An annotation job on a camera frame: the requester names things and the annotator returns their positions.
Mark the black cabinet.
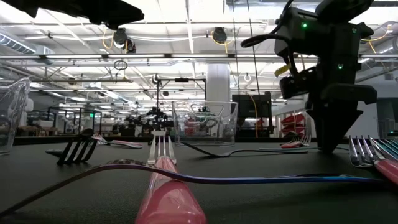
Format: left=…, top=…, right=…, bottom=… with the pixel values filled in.
left=231, top=91, right=274, bottom=138

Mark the red storage bin rack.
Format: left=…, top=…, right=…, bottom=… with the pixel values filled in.
left=280, top=113, right=307, bottom=137

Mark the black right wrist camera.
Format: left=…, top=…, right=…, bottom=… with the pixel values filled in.
left=279, top=67, right=317, bottom=100

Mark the black ceiling cable reel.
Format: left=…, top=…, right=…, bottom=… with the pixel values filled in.
left=112, top=27, right=137, bottom=54
left=211, top=26, right=228, bottom=44

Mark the clear plastic bin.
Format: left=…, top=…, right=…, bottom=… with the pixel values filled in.
left=172, top=100, right=239, bottom=147
left=0, top=77, right=32, bottom=156

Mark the yellow tape tag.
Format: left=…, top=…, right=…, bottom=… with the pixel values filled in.
left=274, top=63, right=292, bottom=78

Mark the white building pillar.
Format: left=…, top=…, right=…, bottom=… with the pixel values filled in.
left=206, top=63, right=231, bottom=103

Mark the pink-handled silver fork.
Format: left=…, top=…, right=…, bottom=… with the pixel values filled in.
left=279, top=134, right=312, bottom=149
left=348, top=135, right=398, bottom=185
left=91, top=133, right=144, bottom=149
left=135, top=130, right=208, bottom=224

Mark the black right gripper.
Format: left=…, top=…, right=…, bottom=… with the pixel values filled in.
left=306, top=58, right=379, bottom=153

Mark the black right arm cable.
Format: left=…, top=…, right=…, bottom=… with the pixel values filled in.
left=241, top=0, right=295, bottom=68

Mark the silver ventilation duct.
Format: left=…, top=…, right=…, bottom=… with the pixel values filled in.
left=0, top=32, right=55, bottom=65

